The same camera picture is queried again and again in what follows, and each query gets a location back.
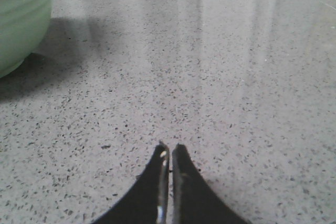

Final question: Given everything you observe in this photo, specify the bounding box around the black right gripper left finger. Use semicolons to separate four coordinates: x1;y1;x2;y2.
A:
94;142;170;224

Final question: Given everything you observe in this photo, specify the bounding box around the green ribbed bowl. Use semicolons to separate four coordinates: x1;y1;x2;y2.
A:
1;0;51;77

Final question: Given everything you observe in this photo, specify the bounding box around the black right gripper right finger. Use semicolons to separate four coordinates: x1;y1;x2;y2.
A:
172;144;247;223

